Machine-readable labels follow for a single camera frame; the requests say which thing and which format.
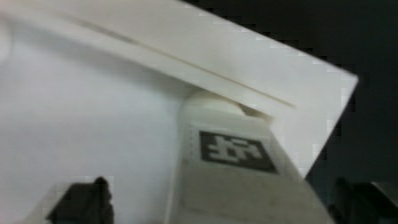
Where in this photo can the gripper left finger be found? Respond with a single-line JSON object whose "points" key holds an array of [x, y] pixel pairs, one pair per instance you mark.
{"points": [[84, 206]]}

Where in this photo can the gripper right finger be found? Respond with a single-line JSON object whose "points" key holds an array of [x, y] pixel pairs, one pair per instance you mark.
{"points": [[365, 202]]}

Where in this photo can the white leg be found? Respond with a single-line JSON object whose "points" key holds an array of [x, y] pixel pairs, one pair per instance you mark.
{"points": [[237, 184]]}

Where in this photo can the white square table top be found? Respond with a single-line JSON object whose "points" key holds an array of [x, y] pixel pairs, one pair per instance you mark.
{"points": [[106, 60]]}

